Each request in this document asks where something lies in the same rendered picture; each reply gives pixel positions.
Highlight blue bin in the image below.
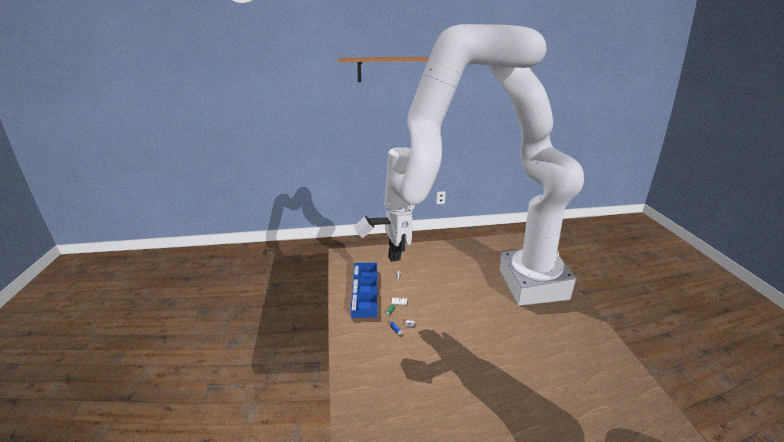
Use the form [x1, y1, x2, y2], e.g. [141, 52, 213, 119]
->
[350, 262, 377, 318]

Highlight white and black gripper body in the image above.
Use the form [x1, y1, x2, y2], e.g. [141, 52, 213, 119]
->
[385, 207, 413, 247]

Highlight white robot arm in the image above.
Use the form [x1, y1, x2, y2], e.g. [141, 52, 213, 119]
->
[384, 24, 584, 281]

